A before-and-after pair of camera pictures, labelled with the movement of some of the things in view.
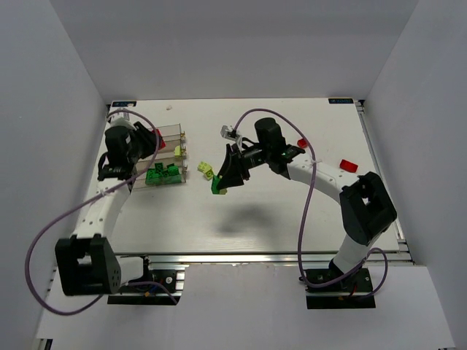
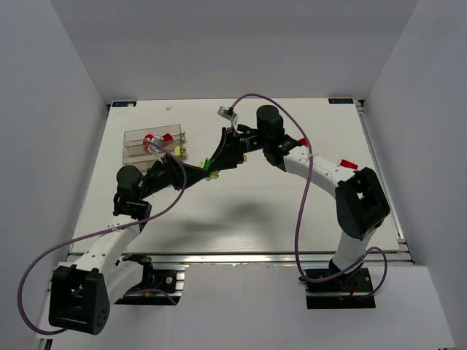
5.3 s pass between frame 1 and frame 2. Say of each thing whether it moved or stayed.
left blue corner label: stayed
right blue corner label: stayed
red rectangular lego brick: stayed
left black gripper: moved
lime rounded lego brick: stayed
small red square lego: moved
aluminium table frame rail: stayed
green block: moved
